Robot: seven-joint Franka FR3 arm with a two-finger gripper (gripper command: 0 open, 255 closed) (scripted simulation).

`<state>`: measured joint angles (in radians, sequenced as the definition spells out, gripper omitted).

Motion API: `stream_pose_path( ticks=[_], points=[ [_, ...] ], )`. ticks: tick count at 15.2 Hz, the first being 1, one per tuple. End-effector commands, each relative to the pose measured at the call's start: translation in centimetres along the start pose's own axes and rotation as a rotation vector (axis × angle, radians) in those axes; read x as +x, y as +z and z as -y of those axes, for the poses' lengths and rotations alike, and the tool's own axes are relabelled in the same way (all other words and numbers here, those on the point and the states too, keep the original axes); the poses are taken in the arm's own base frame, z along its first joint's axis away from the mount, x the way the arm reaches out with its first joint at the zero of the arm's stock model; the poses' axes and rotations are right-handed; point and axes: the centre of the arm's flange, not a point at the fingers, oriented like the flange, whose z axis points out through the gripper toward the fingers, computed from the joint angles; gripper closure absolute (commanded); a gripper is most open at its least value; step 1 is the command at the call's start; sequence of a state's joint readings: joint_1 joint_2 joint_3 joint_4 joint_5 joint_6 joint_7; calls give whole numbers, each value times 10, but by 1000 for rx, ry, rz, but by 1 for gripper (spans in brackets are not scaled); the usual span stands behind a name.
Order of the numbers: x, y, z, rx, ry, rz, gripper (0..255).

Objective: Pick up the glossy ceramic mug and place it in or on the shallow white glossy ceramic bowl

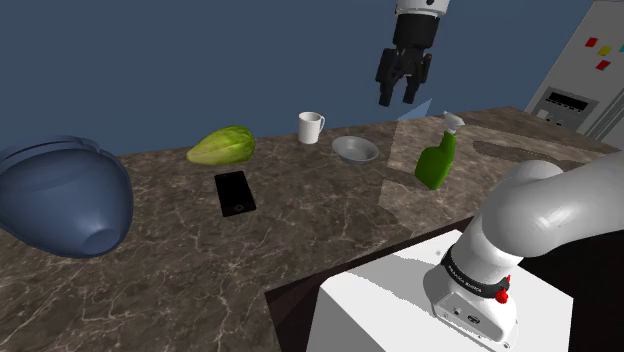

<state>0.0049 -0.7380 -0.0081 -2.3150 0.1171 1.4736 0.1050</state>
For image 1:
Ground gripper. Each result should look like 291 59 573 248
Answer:
374 13 441 108

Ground grey metal bowl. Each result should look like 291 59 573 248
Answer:
331 135 380 165

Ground green spray bottle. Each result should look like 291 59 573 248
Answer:
414 110 467 191

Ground white mug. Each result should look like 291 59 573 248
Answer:
297 110 326 145

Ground grey refrigerator with magnets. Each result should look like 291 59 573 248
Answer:
523 0 624 144

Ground green lettuce head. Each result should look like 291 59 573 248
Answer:
186 125 257 167

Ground black smartphone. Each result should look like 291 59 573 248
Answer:
213 169 258 218

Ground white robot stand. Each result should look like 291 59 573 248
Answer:
305 228 574 352

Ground large blue bowl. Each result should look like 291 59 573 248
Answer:
0 134 135 260

